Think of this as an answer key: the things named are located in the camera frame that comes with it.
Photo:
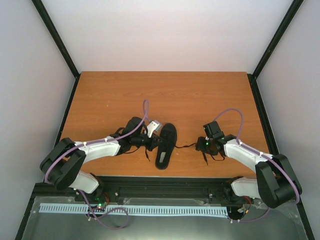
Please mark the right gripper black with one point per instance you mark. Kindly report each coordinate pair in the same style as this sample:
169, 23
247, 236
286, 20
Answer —
200, 146

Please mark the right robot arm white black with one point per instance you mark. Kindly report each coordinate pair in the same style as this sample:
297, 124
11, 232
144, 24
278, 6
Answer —
275, 183

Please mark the left black frame post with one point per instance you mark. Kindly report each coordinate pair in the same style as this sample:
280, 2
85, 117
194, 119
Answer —
50, 26

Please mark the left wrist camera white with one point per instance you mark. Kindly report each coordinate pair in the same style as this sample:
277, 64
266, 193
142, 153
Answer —
152, 127

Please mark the right wiring connector bundle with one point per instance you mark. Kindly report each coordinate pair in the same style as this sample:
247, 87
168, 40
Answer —
246, 206

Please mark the black aluminium frame base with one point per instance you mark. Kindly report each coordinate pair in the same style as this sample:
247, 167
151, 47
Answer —
269, 226

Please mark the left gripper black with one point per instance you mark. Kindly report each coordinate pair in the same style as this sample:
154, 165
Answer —
154, 142

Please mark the left controller board with leds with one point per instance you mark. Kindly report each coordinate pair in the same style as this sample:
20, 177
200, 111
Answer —
102, 203

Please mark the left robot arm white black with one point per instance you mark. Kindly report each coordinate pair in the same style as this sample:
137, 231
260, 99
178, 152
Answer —
63, 164

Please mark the light blue cable duct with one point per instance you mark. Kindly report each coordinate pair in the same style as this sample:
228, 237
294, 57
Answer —
141, 210

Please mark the black frame post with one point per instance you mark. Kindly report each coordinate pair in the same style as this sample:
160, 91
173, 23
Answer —
283, 26
50, 26

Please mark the black canvas shoe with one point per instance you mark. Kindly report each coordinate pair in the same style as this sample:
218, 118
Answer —
168, 134

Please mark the right black frame post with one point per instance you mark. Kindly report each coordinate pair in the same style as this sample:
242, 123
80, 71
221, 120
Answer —
283, 26

